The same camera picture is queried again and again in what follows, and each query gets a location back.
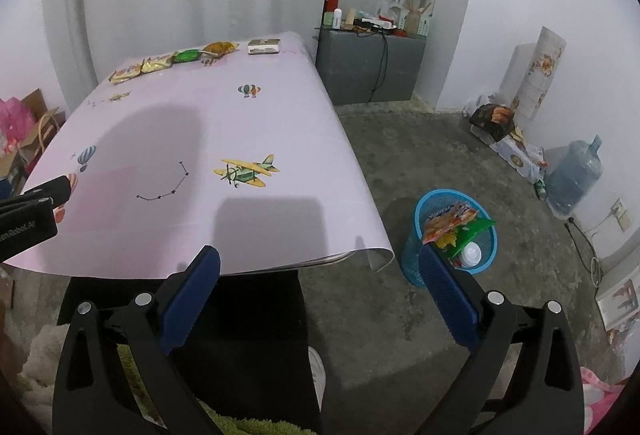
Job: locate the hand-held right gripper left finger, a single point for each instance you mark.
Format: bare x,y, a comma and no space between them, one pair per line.
192,295

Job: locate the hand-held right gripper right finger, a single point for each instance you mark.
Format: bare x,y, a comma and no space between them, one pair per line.
447,295

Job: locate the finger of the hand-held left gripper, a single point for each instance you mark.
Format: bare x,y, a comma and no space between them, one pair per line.
50,189
30,206

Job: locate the blue plastic wastebasket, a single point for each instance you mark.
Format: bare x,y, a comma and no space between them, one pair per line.
415,260

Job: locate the person's black trousers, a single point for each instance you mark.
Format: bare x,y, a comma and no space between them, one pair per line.
250,315

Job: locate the pink plastic bag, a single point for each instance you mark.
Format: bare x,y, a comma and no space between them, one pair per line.
15,120

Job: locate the brown cardboard box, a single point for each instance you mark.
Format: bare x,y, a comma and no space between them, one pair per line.
30,102

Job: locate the green white fleece garment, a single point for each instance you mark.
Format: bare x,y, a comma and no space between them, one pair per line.
40,355

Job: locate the orange cookie packet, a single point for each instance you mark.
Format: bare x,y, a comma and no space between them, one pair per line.
125,74

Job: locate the white shoe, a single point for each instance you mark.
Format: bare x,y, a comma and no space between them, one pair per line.
316,375

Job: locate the gold cookie packet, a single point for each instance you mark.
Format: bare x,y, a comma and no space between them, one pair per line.
157,64

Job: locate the white printed box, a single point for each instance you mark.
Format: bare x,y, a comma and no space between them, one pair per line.
620,297

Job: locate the blue water jug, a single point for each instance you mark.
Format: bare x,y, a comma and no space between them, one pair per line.
575,175

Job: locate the dark snack bag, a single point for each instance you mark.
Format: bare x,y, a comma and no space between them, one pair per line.
492,120

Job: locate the pink printed blanket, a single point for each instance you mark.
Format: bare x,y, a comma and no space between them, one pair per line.
602,400

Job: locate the pink printed tablecloth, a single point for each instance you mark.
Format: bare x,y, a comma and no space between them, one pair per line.
250,115

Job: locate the green snack packet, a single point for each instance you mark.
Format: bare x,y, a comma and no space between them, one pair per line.
186,56

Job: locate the yellow snack packet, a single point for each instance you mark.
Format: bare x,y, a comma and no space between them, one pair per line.
220,48

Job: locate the printed white roll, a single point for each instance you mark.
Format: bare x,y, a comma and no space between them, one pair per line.
540,70

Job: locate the grey cabinet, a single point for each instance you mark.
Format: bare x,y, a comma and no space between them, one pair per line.
350,65

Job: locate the gold cigarette box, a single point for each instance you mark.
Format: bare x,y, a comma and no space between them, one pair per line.
264,46

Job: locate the wooden utensil holder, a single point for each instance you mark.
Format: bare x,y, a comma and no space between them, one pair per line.
414,21

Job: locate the small white bottle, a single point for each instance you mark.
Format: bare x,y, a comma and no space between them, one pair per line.
339,19

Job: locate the red thermos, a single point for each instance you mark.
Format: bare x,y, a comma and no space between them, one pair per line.
331,2

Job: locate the wall socket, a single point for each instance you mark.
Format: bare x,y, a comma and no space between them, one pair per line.
620,214

